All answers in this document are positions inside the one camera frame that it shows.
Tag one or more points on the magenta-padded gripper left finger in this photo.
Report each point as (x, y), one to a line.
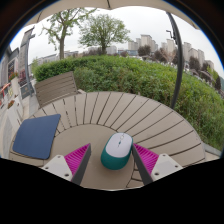
(75, 160)

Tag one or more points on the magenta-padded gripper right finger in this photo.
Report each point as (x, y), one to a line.
(147, 160)

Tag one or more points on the white and teal computer mouse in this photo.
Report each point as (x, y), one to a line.
(116, 150)

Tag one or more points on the blue mouse pad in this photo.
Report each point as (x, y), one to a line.
(35, 136)

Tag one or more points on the grey slatted wooden chair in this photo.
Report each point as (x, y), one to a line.
(55, 88)

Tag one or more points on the white flower planter box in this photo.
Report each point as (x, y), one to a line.
(15, 111)

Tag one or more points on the green hedge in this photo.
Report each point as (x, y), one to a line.
(133, 76)

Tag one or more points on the beige patio umbrella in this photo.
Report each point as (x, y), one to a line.
(179, 66)

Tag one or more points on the tall dark sign pillar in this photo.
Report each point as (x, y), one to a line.
(26, 60)

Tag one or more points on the dark storefront building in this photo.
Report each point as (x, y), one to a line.
(8, 68)

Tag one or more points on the thin-trunked sparse tree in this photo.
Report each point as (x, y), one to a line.
(62, 46)

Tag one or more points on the distant apartment buildings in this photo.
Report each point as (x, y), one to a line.
(146, 40)

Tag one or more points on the round-crowned green tree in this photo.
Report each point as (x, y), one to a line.
(103, 31)

